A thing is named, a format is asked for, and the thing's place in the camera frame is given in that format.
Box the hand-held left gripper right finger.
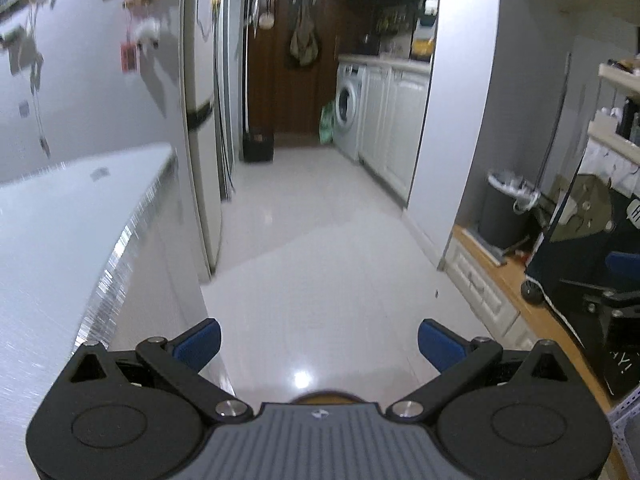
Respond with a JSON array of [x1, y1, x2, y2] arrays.
[[385, 319, 576, 423]]

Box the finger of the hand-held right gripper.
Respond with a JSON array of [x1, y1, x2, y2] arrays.
[[605, 251, 640, 280], [559, 278, 640, 315]]

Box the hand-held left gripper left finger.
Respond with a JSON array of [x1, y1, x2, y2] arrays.
[[67, 317, 253, 423]]

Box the yellow trash bin brown rim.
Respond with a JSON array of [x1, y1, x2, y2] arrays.
[[289, 388, 369, 405]]

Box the grey trash can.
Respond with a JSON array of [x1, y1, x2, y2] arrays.
[[477, 170, 539, 251]]

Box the white trash can liner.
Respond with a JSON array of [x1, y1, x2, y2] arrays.
[[487, 170, 542, 214]]

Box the low white wooden-top cabinet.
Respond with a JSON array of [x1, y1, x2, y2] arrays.
[[439, 224, 617, 412]]

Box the grey board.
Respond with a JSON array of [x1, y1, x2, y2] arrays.
[[462, 227, 509, 266]]

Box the dark bottle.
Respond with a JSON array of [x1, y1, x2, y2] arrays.
[[617, 99, 639, 139]]

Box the white plastic storage basket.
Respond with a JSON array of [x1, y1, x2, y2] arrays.
[[607, 387, 640, 480]]

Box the beige refrigerator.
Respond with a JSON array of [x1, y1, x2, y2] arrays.
[[179, 0, 237, 277]]

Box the grey counter with foil side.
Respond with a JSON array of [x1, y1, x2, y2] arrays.
[[0, 142, 237, 480]]

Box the black floor box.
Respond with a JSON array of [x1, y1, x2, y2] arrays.
[[241, 131, 276, 165]]

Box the white kitchen cabinets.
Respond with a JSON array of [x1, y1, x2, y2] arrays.
[[357, 61, 432, 207]]

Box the green plastic bag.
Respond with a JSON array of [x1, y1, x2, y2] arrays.
[[318, 99, 337, 145]]

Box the white washing machine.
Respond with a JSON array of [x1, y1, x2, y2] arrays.
[[332, 59, 369, 164]]

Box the brown wooden door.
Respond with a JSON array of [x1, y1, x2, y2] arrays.
[[244, 0, 349, 149]]

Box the white sheep plush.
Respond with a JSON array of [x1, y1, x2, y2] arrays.
[[132, 17, 161, 44]]

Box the row of kitchen bottles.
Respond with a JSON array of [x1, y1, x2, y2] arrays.
[[374, 12, 419, 31]]

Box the grey plush toy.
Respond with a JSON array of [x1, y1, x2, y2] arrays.
[[0, 24, 29, 54]]

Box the white wall shelf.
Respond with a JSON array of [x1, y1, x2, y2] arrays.
[[584, 59, 640, 167]]

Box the pink wall card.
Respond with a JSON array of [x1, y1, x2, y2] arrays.
[[119, 42, 139, 74]]

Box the hanging white cable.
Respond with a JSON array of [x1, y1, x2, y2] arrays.
[[27, 9, 51, 159]]

